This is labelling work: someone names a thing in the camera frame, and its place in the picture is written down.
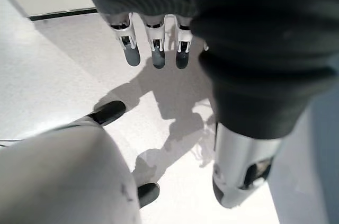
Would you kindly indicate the robot left hand black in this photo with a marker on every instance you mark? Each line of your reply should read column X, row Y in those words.
column 251, row 36

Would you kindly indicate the robot left foot black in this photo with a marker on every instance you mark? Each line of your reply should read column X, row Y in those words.
column 108, row 112

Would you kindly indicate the robot foot black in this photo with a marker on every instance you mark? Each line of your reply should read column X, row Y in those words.
column 148, row 193
column 108, row 112

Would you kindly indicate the robot right foot black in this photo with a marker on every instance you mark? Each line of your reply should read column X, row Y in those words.
column 148, row 193

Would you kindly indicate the black baseboard strip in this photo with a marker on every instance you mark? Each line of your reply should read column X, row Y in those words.
column 63, row 13

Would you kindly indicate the robot left leg silver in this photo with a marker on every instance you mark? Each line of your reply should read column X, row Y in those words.
column 66, row 176

